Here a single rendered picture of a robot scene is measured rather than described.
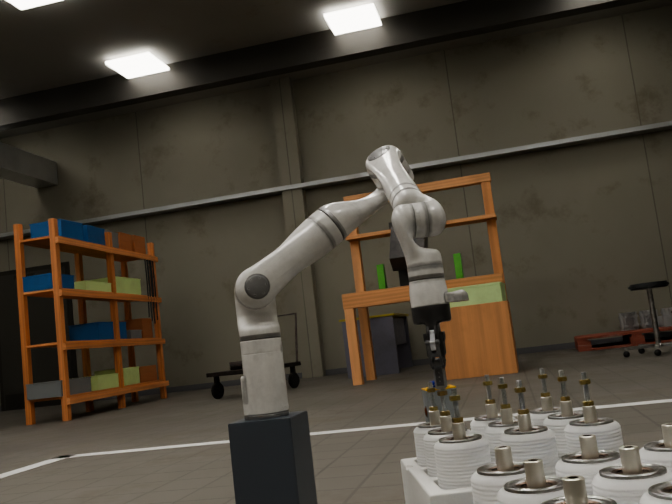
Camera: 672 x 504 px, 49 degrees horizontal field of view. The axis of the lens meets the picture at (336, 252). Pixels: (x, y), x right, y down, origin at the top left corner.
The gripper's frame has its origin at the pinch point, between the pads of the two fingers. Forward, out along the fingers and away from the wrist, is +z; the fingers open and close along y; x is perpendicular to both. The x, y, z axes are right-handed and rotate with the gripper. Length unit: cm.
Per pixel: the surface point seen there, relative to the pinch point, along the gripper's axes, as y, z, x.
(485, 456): 14.0, 12.8, 7.1
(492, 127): -876, -269, 38
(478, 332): -517, 1, -9
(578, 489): 66, 8, 18
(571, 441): 7.9, 12.6, 21.9
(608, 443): 9.7, 13.2, 27.7
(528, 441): 13.2, 11.1, 14.6
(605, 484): 53, 10, 22
